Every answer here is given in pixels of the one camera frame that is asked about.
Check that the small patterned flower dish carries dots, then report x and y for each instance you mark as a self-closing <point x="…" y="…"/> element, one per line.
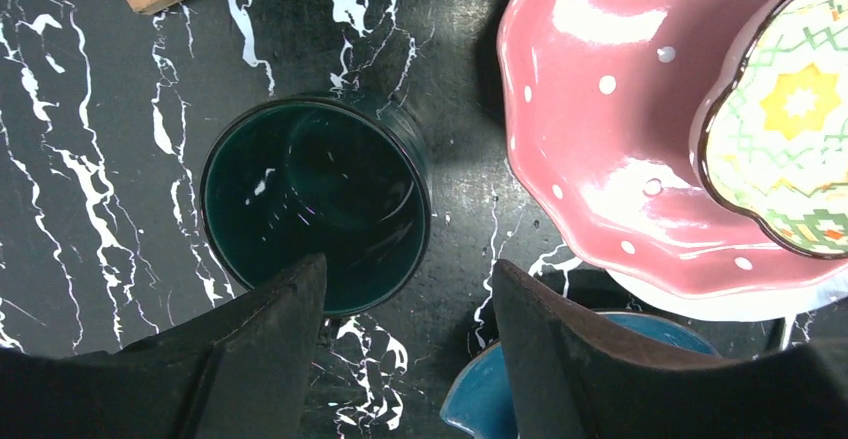
<point x="769" y="140"/>

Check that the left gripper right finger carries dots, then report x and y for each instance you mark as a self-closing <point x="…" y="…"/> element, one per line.
<point x="576" y="374"/>

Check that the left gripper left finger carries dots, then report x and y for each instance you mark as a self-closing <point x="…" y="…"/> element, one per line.
<point x="240" y="370"/>

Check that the pink dotted scalloped plate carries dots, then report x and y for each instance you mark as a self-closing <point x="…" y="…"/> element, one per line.
<point x="600" y="96"/>

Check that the white plate under pink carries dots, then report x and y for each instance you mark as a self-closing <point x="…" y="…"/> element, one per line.
<point x="741" y="306"/>

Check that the blue shell shaped plate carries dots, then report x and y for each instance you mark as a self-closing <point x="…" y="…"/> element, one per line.
<point x="480" y="401"/>

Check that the dark green mug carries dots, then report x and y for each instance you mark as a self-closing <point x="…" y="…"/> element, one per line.
<point x="345" y="175"/>

